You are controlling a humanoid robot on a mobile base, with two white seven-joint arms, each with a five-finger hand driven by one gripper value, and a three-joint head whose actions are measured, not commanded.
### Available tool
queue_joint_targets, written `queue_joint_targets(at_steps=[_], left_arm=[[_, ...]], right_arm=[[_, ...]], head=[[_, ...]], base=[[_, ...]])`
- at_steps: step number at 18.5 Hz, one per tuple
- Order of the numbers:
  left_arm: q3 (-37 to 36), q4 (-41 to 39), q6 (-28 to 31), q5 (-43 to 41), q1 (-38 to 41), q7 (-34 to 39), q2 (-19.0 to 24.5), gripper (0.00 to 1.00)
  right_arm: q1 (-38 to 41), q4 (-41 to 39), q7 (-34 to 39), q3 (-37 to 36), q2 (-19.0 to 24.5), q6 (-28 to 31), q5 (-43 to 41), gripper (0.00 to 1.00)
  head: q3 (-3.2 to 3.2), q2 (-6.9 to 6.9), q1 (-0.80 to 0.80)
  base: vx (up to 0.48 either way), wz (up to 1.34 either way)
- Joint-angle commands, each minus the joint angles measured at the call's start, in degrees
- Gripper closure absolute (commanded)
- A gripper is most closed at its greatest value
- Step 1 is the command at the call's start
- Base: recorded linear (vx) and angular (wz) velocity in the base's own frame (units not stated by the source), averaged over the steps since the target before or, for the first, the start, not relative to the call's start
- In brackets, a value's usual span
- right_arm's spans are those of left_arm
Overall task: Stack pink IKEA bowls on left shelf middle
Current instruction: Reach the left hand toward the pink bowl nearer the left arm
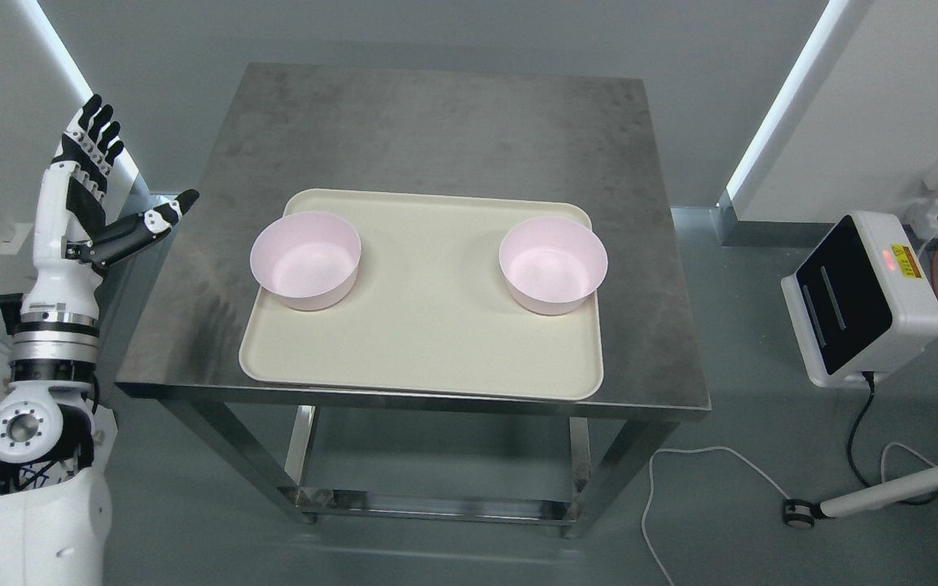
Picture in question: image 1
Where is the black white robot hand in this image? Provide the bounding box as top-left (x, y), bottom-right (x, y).
top-left (25, 94), bottom-right (199, 312)

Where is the pink bowl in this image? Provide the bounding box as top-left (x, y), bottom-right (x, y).
top-left (497, 216), bottom-right (609, 316)
top-left (249, 211), bottom-right (362, 311)

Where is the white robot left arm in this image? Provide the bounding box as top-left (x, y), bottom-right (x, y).
top-left (0, 289), bottom-right (112, 585)

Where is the cream plastic tray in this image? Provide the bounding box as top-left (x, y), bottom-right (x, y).
top-left (238, 189), bottom-right (603, 401)

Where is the stainless steel table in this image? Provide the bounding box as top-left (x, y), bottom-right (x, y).
top-left (116, 63), bottom-right (711, 539)

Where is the white stand leg with caster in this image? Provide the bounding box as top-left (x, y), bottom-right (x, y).
top-left (781, 465), bottom-right (938, 529)

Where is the white black box device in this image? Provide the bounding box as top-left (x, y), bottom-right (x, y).
top-left (781, 211), bottom-right (938, 389)

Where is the white floor cable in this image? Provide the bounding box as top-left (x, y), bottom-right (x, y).
top-left (641, 446), bottom-right (791, 586)

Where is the black power cable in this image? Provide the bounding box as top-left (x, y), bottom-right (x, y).
top-left (846, 371), bottom-right (938, 506)

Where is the white wall socket plug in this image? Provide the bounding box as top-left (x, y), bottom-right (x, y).
top-left (905, 162), bottom-right (938, 241)

